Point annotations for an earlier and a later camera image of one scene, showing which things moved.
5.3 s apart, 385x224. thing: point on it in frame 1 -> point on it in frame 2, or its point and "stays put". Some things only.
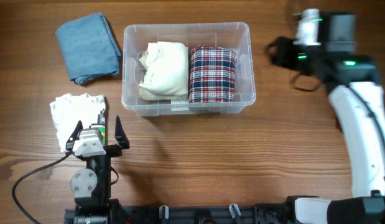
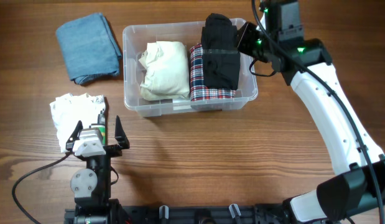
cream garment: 166,73 stays put
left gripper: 115,150 stays put
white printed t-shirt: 68,109 stays put
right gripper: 283,47 -> 248,31
